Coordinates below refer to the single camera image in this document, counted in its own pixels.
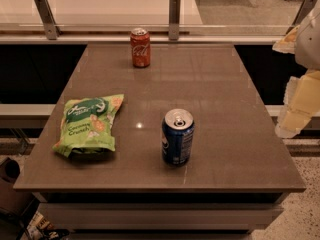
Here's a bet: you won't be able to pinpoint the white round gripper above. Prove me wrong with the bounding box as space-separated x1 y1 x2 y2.
272 7 320 138

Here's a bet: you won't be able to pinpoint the blue pepsi can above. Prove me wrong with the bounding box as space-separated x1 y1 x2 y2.
162 109 195 166

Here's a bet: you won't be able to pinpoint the red coke can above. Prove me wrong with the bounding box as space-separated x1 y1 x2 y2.
130 27 151 68

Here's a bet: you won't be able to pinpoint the green snack chip bag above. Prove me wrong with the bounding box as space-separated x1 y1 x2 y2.
53 94 124 158

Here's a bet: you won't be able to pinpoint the grey table base drawer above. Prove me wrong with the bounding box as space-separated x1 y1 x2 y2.
38 203 283 232

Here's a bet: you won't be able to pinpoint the magazines on floor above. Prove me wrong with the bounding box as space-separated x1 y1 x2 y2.
24 212 70 240

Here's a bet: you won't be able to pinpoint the dark bin at left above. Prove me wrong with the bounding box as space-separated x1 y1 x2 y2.
0 158 34 217

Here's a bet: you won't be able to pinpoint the right metal railing bracket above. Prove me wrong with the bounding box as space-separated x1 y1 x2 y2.
287 0 318 33

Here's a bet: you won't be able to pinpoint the metal railing bracket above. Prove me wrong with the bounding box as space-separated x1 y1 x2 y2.
34 0 60 40
168 0 181 40
287 0 318 33

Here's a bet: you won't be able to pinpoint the middle metal railing bracket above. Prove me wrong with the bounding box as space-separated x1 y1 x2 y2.
168 0 181 40

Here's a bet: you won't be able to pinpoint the left metal railing bracket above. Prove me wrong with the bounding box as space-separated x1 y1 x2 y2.
34 0 60 40

